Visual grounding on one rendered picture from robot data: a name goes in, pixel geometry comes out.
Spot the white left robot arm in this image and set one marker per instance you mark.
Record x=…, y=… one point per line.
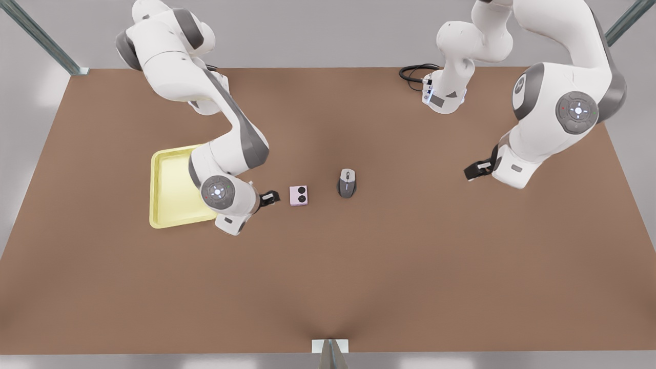
x=558, y=97

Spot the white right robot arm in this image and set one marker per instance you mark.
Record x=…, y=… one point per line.
x=174, y=66

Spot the small pink speaker box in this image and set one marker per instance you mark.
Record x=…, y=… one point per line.
x=299, y=196

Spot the grey computer mouse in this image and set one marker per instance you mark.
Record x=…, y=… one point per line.
x=347, y=183

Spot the yellow plastic tray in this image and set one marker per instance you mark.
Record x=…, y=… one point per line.
x=171, y=187

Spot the silver frame post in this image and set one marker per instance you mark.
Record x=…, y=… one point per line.
x=628, y=20
x=43, y=37
x=330, y=354

